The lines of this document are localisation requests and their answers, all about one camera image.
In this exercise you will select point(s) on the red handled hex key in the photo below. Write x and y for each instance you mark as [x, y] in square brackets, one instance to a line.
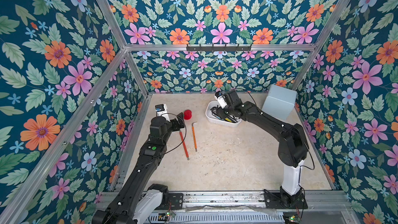
[184, 145]

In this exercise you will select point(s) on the red plush apple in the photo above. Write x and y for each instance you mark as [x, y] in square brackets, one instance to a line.
[187, 114]

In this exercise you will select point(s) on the large black hex key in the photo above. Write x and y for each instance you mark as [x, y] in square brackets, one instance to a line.
[218, 113]

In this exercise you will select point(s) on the white storage box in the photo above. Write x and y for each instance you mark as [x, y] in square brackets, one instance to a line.
[213, 117]

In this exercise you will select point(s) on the light blue box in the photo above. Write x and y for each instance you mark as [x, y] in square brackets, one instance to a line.
[279, 102]

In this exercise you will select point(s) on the orange handled hex key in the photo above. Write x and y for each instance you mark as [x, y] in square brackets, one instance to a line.
[194, 137]

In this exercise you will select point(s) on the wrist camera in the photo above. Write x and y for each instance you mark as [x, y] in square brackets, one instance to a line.
[223, 99]
[161, 111]

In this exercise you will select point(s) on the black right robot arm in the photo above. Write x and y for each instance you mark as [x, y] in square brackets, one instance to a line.
[292, 147]

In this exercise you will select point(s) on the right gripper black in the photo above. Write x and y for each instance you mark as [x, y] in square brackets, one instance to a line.
[219, 112]

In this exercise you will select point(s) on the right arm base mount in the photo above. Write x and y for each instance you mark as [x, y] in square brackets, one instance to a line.
[282, 200]

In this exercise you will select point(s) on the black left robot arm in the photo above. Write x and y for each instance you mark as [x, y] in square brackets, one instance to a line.
[130, 206]

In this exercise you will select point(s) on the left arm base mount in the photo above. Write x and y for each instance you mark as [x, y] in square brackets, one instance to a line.
[156, 197]

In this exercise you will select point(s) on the black hook rail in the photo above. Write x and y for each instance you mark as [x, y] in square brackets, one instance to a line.
[222, 47]

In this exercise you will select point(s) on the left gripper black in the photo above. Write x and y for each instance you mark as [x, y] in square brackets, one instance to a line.
[179, 121]

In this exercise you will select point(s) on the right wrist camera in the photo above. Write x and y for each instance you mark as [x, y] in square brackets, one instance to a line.
[223, 99]

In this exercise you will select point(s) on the yellow handled hex key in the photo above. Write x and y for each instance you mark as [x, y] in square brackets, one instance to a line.
[230, 120]

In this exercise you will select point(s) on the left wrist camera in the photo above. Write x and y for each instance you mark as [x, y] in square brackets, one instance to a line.
[161, 111]

